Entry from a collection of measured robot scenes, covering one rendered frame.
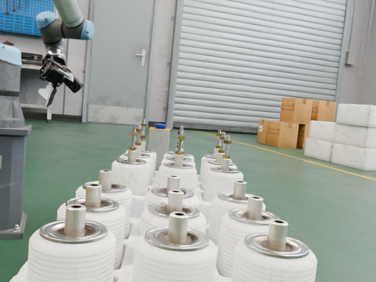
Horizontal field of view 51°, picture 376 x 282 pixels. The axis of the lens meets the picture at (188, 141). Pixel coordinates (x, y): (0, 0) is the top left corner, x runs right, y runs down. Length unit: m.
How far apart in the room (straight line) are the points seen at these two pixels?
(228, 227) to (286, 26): 6.68
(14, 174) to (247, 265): 0.84
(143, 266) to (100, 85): 5.71
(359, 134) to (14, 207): 2.98
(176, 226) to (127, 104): 5.74
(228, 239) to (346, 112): 3.26
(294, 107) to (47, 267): 4.52
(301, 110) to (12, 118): 4.06
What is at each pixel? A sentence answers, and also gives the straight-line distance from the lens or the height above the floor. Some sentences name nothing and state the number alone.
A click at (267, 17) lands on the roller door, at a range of 7.02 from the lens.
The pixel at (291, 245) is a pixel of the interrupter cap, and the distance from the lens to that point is 0.51.
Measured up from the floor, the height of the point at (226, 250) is 0.21.
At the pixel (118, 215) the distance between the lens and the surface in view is 0.57.
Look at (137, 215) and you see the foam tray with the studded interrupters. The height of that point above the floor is 0.14.
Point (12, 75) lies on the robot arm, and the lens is 1.20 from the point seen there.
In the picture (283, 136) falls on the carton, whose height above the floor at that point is 0.13.
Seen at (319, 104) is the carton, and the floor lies 0.55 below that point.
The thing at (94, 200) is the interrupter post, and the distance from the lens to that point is 0.58.
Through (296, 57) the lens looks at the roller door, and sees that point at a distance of 7.25.
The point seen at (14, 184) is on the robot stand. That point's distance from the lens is 1.20.
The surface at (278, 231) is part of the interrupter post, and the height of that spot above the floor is 0.27.
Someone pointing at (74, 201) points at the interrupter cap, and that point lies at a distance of 0.60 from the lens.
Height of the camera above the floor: 0.41
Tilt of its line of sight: 5 degrees down
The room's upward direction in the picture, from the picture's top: 5 degrees clockwise
